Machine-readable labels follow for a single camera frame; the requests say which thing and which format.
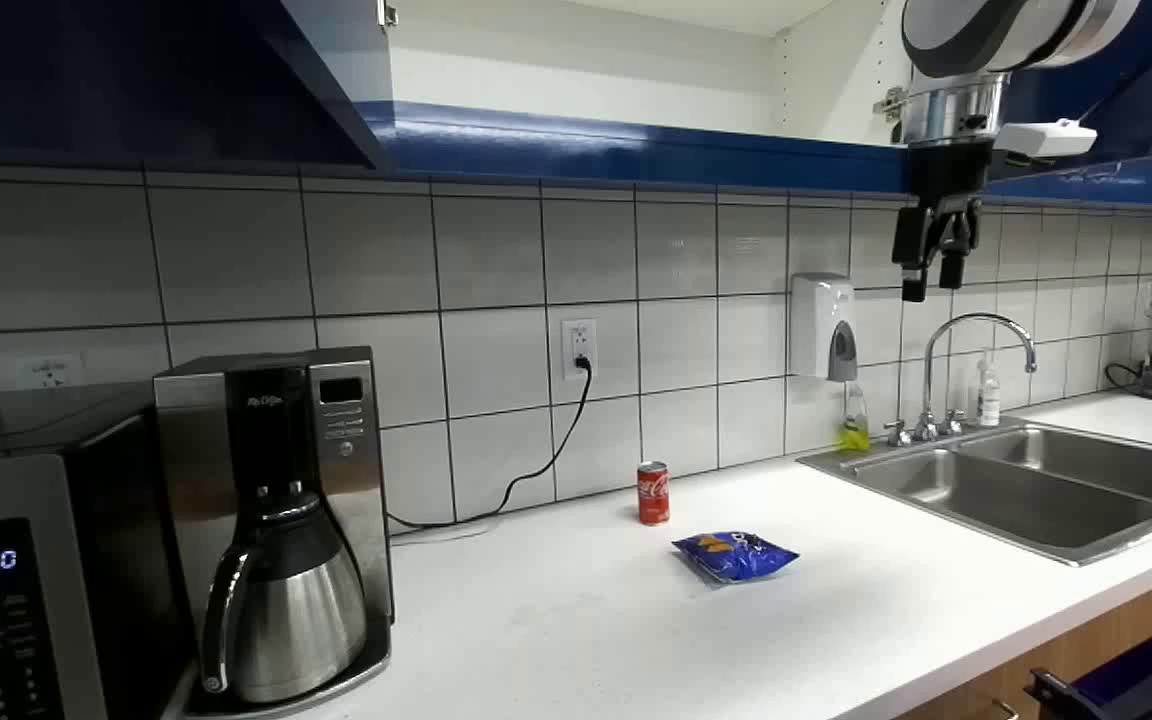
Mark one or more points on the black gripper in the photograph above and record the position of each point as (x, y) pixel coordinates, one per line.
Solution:
(944, 186)

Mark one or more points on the blue snack packet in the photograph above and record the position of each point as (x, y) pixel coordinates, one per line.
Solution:
(734, 558)

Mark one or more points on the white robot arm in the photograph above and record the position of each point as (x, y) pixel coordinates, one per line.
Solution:
(952, 115)

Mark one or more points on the open blue upper cabinet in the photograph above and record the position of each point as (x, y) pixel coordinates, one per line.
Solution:
(674, 95)

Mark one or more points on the blue cabinet door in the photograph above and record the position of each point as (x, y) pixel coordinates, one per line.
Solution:
(183, 80)

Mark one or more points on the white soap dispenser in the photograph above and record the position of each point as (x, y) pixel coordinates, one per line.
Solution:
(822, 336)

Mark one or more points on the small white bottle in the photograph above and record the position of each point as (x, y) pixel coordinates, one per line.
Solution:
(989, 395)

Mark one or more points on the chrome sink faucet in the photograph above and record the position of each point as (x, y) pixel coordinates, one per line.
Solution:
(944, 395)

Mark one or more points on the yellow dish soap bottle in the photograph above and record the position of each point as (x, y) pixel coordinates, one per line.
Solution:
(853, 431)

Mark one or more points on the stainless steel double sink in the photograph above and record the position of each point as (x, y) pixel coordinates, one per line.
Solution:
(1056, 495)

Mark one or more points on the red soda can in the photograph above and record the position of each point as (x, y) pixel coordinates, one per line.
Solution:
(653, 495)

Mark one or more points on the blue bin under counter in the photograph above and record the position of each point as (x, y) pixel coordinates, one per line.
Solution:
(1119, 690)

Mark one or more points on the black steel coffee maker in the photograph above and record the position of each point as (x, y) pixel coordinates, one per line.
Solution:
(241, 422)

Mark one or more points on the steel coffee carafe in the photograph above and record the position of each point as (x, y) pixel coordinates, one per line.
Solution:
(284, 604)

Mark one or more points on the black microwave oven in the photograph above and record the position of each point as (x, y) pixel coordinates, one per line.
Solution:
(91, 587)

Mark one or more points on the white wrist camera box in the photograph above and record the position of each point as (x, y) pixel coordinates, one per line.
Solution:
(1044, 140)

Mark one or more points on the white wall outlet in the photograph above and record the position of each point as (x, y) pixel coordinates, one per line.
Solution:
(577, 349)

